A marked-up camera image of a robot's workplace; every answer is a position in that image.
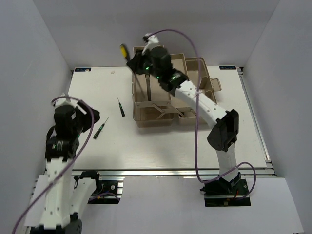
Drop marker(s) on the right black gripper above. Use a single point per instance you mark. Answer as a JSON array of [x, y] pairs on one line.
[[135, 63]]

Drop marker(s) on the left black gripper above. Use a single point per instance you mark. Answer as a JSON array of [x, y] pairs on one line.
[[87, 116]]

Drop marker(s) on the yellow black handled file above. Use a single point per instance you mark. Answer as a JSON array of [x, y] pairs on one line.
[[148, 87]]

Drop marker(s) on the small green precision screwdriver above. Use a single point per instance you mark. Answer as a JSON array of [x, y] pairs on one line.
[[95, 136]]

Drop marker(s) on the black handled awl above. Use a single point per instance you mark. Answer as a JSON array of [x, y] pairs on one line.
[[126, 55]]

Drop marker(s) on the beige plastic toolbox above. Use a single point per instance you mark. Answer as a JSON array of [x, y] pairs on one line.
[[176, 102]]

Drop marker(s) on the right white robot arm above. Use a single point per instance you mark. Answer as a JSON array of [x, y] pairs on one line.
[[224, 124]]

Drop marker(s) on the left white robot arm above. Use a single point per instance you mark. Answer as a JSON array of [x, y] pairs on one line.
[[64, 205]]

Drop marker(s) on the small precision screwdriver upper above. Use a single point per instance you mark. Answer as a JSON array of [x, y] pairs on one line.
[[121, 108]]

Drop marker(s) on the blue label left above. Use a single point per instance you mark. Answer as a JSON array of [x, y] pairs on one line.
[[88, 69]]

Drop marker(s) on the blue label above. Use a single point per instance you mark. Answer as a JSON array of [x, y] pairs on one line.
[[227, 67], [88, 69]]

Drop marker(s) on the blue label right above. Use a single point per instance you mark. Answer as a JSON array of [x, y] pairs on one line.
[[227, 67]]

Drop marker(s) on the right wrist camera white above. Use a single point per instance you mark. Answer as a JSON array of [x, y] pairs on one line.
[[151, 41]]

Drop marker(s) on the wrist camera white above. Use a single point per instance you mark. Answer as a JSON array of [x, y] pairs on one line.
[[151, 41], [64, 99]]

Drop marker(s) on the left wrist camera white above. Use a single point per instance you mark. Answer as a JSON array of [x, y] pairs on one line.
[[64, 99]]

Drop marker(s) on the aluminium table edge rail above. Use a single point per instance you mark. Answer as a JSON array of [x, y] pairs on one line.
[[244, 171]]

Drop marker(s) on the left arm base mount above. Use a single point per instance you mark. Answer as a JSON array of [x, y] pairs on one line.
[[111, 192]]

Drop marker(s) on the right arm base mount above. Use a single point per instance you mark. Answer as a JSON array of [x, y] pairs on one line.
[[217, 196]]

